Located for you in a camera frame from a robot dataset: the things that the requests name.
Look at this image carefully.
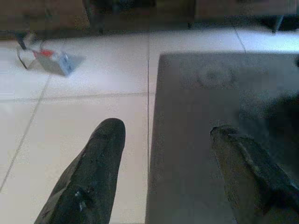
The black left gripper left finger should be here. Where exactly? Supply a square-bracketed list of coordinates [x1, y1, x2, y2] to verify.
[34, 118, 126, 224]

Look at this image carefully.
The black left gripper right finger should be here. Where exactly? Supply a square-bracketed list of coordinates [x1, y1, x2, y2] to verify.
[210, 125, 299, 224]

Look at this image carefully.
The grey upholstered ottoman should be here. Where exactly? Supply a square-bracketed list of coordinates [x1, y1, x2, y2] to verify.
[144, 52, 299, 224]

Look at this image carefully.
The grey power strip box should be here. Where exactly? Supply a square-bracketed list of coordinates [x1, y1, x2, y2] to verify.
[28, 48, 85, 77]

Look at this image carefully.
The dark wood tv cabinet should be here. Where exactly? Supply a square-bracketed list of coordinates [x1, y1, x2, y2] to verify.
[0, 0, 299, 42]

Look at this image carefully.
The black power cord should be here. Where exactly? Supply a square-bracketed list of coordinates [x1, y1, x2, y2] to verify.
[15, 32, 36, 70]

